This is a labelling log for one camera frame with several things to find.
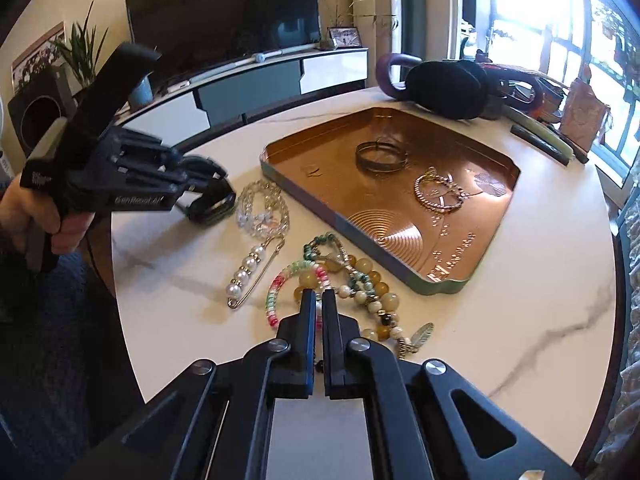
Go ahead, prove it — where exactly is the black green smart watch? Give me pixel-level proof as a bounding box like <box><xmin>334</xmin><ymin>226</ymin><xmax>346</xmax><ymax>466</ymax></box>
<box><xmin>176</xmin><ymin>155</ymin><xmax>236</xmax><ymax>226</ymax></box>

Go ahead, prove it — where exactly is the green mixed bead bracelet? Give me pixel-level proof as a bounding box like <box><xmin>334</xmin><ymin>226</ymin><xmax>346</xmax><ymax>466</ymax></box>
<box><xmin>302</xmin><ymin>231</ymin><xmax>374</xmax><ymax>306</ymax></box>

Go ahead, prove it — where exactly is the pink green bead bracelet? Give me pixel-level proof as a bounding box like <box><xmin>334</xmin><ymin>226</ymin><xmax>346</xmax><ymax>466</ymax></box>
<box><xmin>264</xmin><ymin>259</ymin><xmax>332</xmax><ymax>331</ymax></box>

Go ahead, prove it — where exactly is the yellow amber bead bracelet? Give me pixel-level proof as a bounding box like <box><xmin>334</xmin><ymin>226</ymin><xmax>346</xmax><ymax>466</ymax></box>
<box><xmin>292</xmin><ymin>253</ymin><xmax>402</xmax><ymax>342</ymax></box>

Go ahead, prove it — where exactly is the white brown bead bracelet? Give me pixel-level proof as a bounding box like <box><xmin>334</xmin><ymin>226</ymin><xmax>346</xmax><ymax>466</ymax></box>
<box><xmin>336</xmin><ymin>283</ymin><xmax>435</xmax><ymax>360</ymax></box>

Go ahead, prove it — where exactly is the pearl safety pin brooch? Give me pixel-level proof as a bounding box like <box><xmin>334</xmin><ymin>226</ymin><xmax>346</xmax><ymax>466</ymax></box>
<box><xmin>226</xmin><ymin>235</ymin><xmax>285</xmax><ymax>310</ymax></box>

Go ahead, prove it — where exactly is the clear crystal bead bracelet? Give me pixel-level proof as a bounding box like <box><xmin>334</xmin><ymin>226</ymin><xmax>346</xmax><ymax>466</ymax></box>
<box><xmin>234</xmin><ymin>178</ymin><xmax>292</xmax><ymax>238</ymax></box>

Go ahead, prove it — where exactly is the person's left hand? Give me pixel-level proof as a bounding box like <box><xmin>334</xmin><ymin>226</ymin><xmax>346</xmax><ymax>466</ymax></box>
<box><xmin>1</xmin><ymin>174</ymin><xmax>94</xmax><ymax>256</ymax></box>

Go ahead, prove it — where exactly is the white teal tv cabinet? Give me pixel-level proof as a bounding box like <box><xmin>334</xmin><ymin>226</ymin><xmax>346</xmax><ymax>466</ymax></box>
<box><xmin>119</xmin><ymin>48</ymin><xmax>369</xmax><ymax>153</ymax></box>

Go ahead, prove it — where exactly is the black speaker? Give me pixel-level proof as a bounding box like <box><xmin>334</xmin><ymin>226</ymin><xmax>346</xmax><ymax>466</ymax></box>
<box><xmin>8</xmin><ymin>65</ymin><xmax>76</xmax><ymax>157</ymax></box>

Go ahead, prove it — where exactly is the potted green plant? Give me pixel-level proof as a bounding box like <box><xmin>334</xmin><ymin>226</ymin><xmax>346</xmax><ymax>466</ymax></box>
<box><xmin>49</xmin><ymin>0</ymin><xmax>154</xmax><ymax>111</ymax></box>

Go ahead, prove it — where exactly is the black television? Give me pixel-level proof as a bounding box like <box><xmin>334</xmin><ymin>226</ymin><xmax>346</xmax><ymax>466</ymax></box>
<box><xmin>125</xmin><ymin>0</ymin><xmax>321</xmax><ymax>92</ymax></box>

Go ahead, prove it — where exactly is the copper metal tray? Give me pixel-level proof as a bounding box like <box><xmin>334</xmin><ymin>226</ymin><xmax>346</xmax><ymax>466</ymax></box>
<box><xmin>260</xmin><ymin>107</ymin><xmax>521</xmax><ymax>295</ymax></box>

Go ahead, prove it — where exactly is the dark metal bangle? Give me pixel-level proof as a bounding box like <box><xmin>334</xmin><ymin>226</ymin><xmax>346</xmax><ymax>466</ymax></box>
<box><xmin>355</xmin><ymin>141</ymin><xmax>409</xmax><ymax>174</ymax></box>

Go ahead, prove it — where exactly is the framed photo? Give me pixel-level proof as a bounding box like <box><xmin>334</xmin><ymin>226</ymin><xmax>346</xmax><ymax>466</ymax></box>
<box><xmin>328</xmin><ymin>26</ymin><xmax>362</xmax><ymax>49</ymax></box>

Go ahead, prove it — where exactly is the black purple handbag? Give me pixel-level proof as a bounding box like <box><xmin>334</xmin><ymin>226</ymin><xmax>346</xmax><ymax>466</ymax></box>
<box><xmin>375</xmin><ymin>53</ymin><xmax>544</xmax><ymax>120</ymax></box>

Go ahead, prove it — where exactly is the green folded umbrella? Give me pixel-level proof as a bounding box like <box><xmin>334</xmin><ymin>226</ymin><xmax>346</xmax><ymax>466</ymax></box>
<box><xmin>502</xmin><ymin>105</ymin><xmax>574</xmax><ymax>158</ymax></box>

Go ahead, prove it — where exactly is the pink gift bag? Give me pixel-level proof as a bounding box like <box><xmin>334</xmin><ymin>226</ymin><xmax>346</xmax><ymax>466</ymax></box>
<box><xmin>560</xmin><ymin>78</ymin><xmax>611</xmax><ymax>153</ymax></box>

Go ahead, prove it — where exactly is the wall painting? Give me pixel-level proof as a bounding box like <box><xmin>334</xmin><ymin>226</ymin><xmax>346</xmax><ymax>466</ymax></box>
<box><xmin>11</xmin><ymin>22</ymin><xmax>66</xmax><ymax>92</ymax></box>

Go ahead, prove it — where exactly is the silver rose chain bracelet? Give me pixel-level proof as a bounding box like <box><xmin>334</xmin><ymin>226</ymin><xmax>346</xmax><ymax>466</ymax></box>
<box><xmin>413</xmin><ymin>167</ymin><xmax>471</xmax><ymax>214</ymax></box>

